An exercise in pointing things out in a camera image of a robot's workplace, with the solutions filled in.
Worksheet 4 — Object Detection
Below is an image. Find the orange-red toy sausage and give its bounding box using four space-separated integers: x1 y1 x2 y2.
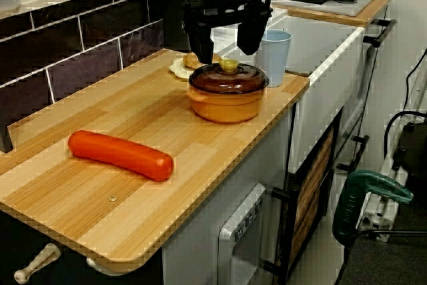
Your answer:
67 129 174 183

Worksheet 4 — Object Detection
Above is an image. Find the dark tile backsplash panel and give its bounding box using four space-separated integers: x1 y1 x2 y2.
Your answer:
0 0 166 154

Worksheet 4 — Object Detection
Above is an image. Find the dark gray upright post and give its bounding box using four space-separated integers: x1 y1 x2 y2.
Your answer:
161 0 201 54

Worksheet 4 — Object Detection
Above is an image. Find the black cabinet door handle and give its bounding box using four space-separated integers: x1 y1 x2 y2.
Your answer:
336 17 398 172

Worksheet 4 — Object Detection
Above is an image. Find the cream flower-shaped plate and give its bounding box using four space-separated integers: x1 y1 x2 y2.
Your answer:
169 57 201 81

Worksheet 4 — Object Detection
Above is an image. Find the white toy kitchen cabinet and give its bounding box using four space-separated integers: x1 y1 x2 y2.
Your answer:
161 7 398 285

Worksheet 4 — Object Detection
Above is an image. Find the light blue plastic cup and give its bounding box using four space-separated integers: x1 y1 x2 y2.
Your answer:
255 29 293 88

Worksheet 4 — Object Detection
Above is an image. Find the brown toy chicken wing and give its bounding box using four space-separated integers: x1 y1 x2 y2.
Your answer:
182 51 223 69

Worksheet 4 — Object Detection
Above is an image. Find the white cabinet handle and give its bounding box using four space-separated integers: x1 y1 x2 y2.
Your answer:
85 256 134 278
13 243 63 282

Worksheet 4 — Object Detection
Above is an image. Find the black box device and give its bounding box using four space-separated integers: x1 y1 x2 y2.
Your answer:
392 121 427 179

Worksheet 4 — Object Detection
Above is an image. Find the brown lid with yellow knob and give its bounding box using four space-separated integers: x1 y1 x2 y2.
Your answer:
188 59 270 95

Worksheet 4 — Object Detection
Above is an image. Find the black cable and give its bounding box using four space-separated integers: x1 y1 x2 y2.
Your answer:
382 110 427 166

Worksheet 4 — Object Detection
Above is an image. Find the white toy sink unit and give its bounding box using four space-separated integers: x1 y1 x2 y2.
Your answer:
213 6 366 174

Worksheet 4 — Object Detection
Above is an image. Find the gray appliance door panel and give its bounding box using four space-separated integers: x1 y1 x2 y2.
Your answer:
218 183 268 285

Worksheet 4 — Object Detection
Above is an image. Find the orange toy pot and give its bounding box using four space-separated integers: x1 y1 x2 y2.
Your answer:
185 83 264 124

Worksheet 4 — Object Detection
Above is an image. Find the black oven door handle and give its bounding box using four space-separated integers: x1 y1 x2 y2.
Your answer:
262 184 296 279

